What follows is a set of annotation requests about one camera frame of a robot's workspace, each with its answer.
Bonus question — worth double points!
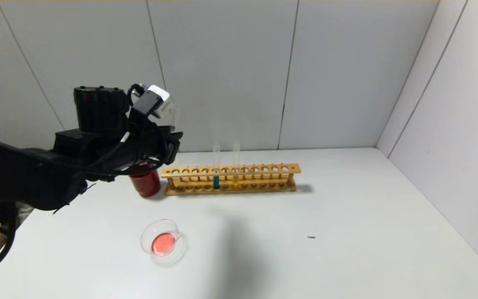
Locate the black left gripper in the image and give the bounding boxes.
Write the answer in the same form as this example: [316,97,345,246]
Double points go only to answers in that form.
[151,125,183,165]

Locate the test tube with yellow pigment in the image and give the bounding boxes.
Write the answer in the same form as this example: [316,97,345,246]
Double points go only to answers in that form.
[166,100,180,133]
[233,140,241,188]

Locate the test tube with teal pigment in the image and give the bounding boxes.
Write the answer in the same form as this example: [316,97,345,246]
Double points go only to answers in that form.
[213,142,221,189]

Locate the wooden test tube rack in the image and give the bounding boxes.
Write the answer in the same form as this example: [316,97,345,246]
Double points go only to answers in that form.
[161,164,302,196]

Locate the dark red plastic cup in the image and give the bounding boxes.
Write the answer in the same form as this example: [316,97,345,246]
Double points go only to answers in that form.
[130,164,161,198]

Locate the clear glass beaker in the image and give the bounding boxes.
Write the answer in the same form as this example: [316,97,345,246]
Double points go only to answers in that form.
[141,219,190,266]

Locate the white shoe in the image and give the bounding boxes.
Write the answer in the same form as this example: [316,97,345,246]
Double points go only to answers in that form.
[14,203,34,227]

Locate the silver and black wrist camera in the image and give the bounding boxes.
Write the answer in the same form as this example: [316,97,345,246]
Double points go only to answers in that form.
[130,84,171,118]

